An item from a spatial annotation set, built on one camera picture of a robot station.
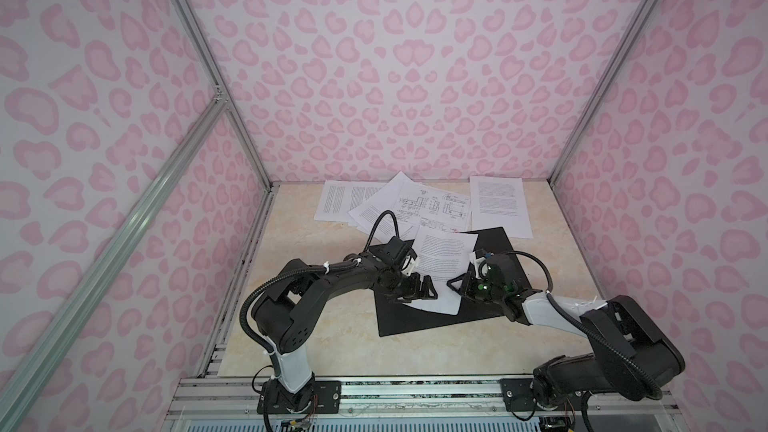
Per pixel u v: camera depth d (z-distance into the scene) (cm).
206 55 83
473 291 78
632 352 43
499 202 114
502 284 70
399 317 86
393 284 76
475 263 84
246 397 75
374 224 77
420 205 113
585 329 45
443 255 98
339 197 117
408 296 79
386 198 115
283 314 48
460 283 82
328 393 74
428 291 80
